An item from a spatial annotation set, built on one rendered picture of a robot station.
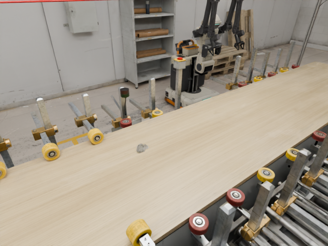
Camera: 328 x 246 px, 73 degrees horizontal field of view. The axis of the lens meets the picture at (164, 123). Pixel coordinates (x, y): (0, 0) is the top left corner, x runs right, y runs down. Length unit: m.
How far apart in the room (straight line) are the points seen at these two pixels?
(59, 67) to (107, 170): 3.17
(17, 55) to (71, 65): 0.78
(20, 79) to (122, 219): 3.44
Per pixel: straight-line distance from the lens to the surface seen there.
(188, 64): 3.40
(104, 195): 1.09
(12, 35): 4.01
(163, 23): 4.84
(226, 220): 0.74
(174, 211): 1.02
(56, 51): 4.13
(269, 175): 1.27
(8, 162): 1.58
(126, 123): 1.53
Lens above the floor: 1.72
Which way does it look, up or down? 32 degrees down
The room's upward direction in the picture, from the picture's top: 1 degrees clockwise
